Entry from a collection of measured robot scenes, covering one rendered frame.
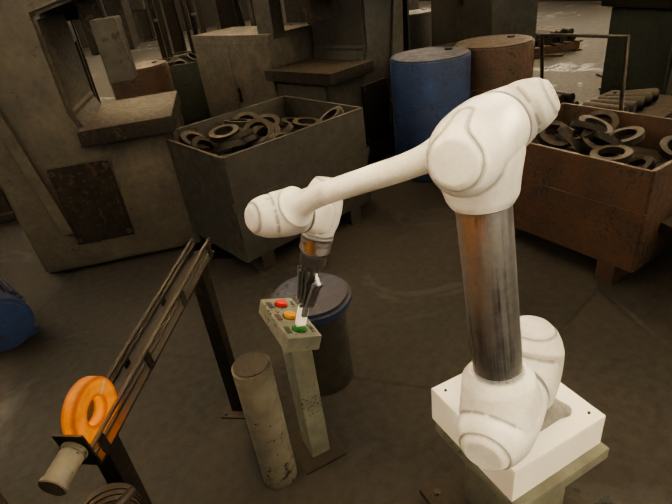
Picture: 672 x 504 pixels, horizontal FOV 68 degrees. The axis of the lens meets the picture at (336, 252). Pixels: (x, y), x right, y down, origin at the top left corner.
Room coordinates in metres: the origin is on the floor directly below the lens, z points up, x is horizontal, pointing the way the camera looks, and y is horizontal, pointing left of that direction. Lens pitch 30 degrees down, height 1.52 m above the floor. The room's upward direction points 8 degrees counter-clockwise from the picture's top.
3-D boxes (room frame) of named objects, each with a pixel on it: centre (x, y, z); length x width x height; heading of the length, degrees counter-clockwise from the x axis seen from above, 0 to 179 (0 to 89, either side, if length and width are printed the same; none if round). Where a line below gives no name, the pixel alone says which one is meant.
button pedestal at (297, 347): (1.25, 0.17, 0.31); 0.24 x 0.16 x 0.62; 23
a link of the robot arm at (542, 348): (0.90, -0.43, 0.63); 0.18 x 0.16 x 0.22; 142
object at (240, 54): (4.83, 0.51, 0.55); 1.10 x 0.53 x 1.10; 43
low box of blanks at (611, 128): (2.45, -1.44, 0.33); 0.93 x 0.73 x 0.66; 30
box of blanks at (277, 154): (3.09, 0.36, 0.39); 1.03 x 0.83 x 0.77; 128
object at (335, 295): (1.61, 0.12, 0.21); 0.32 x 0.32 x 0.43
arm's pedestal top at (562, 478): (0.91, -0.43, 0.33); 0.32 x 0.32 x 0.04; 24
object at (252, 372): (1.15, 0.30, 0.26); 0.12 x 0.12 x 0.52
